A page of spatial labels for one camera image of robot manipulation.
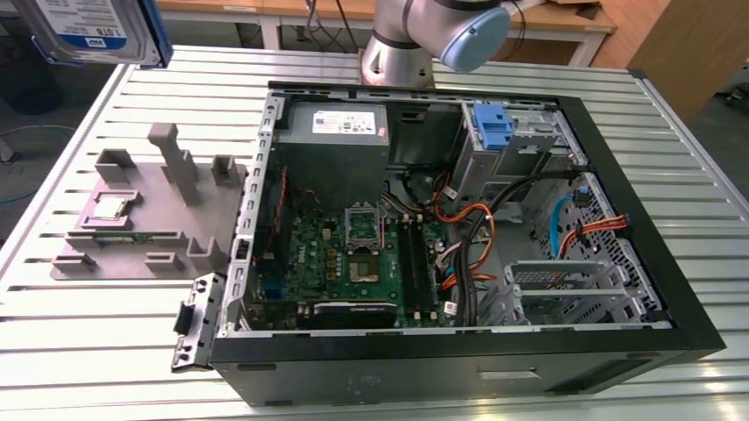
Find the hard disk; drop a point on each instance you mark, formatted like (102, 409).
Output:
(89, 26)

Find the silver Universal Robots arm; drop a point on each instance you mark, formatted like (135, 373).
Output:
(392, 57)

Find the silver disk bay cage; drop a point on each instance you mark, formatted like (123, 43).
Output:
(563, 293)

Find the grey Dell power supply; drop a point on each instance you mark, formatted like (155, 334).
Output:
(334, 175)

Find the CPU socket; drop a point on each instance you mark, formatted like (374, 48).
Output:
(366, 268)

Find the black RAM slot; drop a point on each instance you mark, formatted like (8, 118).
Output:
(410, 263)
(425, 263)

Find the green Dell motherboard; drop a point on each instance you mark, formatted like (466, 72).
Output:
(316, 263)

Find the black graphics card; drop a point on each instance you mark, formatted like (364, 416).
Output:
(352, 312)

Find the blue expansion slot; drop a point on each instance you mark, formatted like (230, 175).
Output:
(273, 287)

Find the blue plastic drive latch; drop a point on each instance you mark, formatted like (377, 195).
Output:
(492, 127)

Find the silver drive cage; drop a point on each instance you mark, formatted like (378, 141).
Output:
(526, 131)

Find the grey plastic parts rack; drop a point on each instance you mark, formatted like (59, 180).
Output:
(170, 219)

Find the black open PC case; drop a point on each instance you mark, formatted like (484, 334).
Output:
(410, 364)

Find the green RAM stick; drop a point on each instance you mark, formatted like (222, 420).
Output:
(123, 239)

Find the silver CPU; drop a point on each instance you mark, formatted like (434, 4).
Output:
(111, 209)

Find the black office chair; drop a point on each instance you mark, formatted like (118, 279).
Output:
(35, 87)

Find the hinged expansion card bracket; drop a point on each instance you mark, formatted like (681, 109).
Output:
(202, 307)

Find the wooden desk white frame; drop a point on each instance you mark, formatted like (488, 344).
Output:
(205, 5)

